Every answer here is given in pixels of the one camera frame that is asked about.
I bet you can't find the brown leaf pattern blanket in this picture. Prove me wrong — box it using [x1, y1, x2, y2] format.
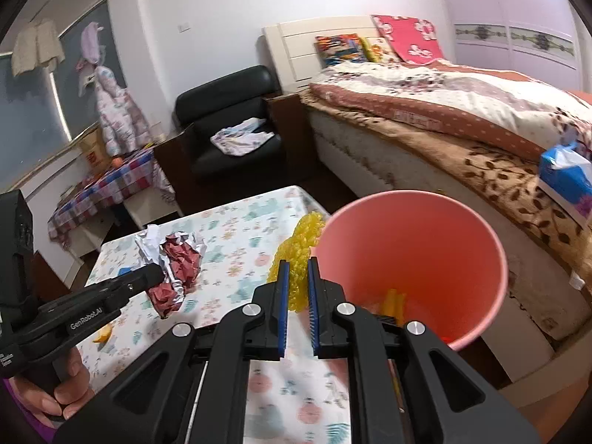
[300, 92, 592, 278]

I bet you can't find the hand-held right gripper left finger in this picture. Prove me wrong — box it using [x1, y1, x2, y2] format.
[53, 260, 291, 444]

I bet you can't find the black leather armchair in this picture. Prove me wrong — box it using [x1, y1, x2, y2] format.
[155, 65, 317, 216]

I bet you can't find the red foil-backed paper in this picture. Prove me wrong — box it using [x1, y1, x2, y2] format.
[134, 224, 207, 320]

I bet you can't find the printed puffer jacket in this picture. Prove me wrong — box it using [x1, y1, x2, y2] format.
[95, 65, 153, 155]

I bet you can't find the person's left hand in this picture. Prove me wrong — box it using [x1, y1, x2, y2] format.
[9, 347, 95, 426]

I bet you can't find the white printed cloth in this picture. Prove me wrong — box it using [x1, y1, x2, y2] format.
[210, 118, 275, 157]

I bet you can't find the plaid tablecloth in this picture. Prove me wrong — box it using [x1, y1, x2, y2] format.
[47, 148, 176, 246]

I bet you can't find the pink flower print pillow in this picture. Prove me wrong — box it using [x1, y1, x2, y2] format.
[371, 15, 444, 63]

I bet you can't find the floral patchwork quilt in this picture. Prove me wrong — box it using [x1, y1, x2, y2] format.
[309, 58, 592, 162]

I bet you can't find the white and pink hanging cloth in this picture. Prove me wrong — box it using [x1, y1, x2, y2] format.
[76, 58, 98, 98]

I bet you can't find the quilted mattress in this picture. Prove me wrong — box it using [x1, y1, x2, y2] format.
[307, 111, 579, 340]

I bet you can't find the pink hanging hat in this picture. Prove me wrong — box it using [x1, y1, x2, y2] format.
[81, 22, 106, 63]

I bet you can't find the white side table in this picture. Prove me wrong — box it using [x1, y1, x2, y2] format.
[69, 185, 183, 260]

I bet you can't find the blue tissue box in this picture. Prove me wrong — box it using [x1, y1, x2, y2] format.
[536, 143, 592, 229]

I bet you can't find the white hanging jacket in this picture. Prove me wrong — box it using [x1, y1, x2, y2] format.
[11, 18, 65, 77]

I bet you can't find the yellow floral pillow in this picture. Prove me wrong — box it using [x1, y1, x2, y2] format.
[361, 37, 401, 63]

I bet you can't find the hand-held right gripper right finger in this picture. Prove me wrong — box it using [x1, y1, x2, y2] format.
[307, 256, 542, 444]

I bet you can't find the floral bear print tablecloth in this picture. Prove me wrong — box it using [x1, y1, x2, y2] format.
[76, 185, 357, 444]

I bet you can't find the bed with patterned quilts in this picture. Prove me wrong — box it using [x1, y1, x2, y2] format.
[263, 15, 592, 408]

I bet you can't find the pink plastic bucket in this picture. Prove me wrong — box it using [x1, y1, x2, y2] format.
[309, 189, 509, 352]

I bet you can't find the colourful printed pillow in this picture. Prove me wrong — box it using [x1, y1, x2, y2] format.
[315, 33, 368, 68]

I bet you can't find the window with blue blind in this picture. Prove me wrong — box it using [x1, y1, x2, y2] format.
[0, 0, 128, 195]

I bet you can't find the yellow bubble wrap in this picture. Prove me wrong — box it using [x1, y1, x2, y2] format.
[266, 210, 327, 313]

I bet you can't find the lilac wardrobe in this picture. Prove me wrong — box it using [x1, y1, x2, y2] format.
[435, 0, 588, 93]

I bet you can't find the brown paper bag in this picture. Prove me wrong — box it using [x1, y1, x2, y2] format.
[78, 129, 114, 174]

